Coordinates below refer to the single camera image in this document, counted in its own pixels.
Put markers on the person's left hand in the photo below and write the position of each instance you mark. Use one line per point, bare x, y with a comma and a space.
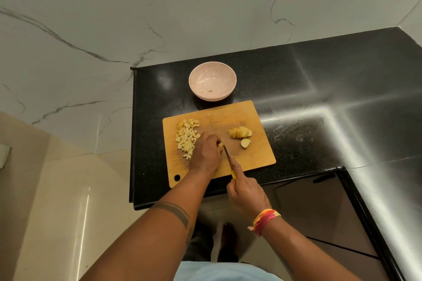
206, 157

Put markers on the person's right hand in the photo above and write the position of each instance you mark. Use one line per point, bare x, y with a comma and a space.
249, 196

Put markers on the pile of diced potato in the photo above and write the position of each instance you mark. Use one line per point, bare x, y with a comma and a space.
187, 136

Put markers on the yellow potato half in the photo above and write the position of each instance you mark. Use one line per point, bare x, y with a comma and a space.
238, 132

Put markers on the potato end piece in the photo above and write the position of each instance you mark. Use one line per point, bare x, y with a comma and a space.
245, 143

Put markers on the pink speckled bowl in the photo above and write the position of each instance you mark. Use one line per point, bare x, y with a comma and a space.
216, 76

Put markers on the person's left forearm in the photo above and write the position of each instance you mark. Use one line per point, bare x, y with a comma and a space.
148, 244

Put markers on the wooden cutting board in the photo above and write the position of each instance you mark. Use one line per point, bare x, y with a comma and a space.
257, 155

